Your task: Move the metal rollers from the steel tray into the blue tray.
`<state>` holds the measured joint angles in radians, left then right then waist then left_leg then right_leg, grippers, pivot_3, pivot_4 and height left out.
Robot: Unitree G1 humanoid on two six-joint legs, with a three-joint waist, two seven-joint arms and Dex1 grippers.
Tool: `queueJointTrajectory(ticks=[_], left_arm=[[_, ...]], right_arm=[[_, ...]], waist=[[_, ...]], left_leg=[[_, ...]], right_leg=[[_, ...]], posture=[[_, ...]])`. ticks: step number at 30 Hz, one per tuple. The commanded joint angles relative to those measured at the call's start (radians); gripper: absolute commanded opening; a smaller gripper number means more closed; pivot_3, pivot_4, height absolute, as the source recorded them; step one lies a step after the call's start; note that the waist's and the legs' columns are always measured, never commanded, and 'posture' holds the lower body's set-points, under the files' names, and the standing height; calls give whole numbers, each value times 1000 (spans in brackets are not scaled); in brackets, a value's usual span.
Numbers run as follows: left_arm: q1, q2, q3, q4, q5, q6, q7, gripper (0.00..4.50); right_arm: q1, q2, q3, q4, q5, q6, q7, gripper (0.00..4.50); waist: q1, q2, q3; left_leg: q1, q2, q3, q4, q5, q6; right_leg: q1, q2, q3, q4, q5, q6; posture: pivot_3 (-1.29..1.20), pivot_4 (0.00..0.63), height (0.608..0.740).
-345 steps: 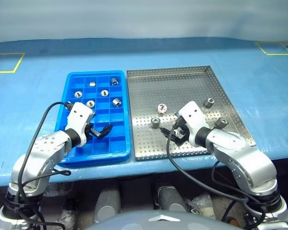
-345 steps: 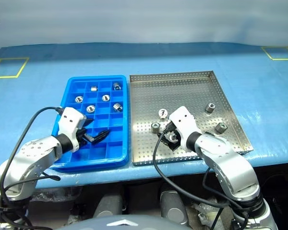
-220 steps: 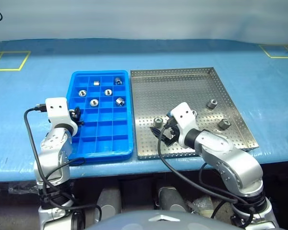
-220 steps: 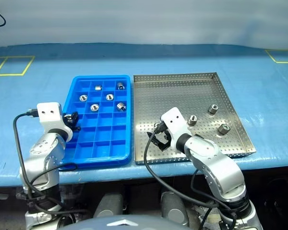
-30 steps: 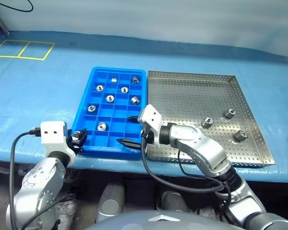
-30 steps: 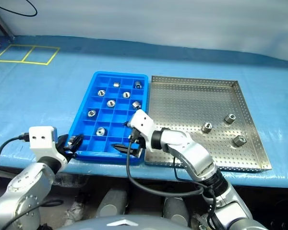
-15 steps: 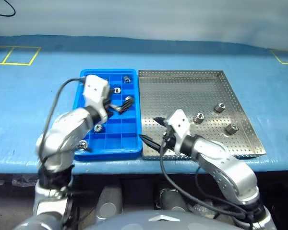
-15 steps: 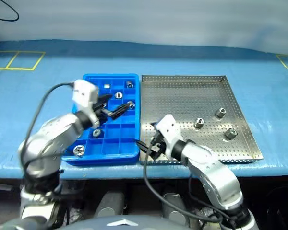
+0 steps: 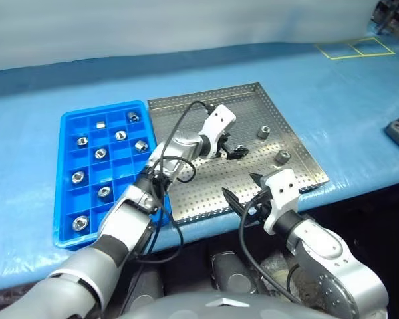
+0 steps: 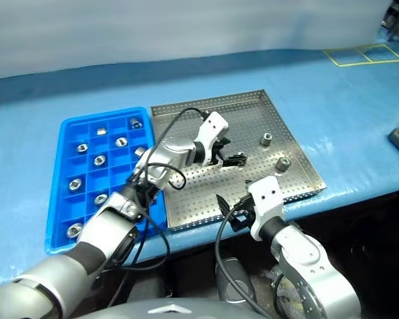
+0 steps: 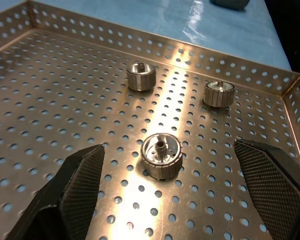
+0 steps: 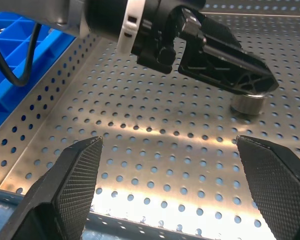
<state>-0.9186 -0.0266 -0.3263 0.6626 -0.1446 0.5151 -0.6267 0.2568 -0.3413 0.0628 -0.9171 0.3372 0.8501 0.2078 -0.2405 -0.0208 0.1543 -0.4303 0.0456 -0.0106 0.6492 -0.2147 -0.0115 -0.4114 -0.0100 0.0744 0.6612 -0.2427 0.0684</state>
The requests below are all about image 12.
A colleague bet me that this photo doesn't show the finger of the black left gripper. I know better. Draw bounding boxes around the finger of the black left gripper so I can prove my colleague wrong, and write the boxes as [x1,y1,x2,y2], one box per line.
[176,6,271,75]
[177,39,280,96]

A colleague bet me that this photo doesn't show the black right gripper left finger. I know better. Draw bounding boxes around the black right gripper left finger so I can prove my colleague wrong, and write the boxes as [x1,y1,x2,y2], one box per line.
[0,135,104,240]

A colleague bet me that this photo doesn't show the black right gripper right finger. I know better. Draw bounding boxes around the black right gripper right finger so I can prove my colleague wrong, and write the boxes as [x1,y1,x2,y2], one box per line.
[236,135,300,240]

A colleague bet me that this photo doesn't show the short metal cylinder roller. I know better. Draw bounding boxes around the short metal cylinder roller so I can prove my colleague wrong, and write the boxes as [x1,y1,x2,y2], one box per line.
[229,92,266,116]

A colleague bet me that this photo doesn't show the perforated steel tray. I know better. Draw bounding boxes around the perforated steel tray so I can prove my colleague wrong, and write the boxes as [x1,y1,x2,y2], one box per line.
[0,0,300,240]

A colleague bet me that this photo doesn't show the blue plastic grid tray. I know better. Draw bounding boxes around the blue plastic grid tray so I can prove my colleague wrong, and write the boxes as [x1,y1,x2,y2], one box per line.
[0,12,77,138]

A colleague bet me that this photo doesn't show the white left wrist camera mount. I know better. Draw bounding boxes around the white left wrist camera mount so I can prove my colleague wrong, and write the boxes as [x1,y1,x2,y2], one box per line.
[116,0,146,55]

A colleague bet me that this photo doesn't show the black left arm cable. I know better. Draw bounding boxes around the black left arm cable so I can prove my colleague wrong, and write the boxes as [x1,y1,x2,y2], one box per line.
[0,22,43,88]

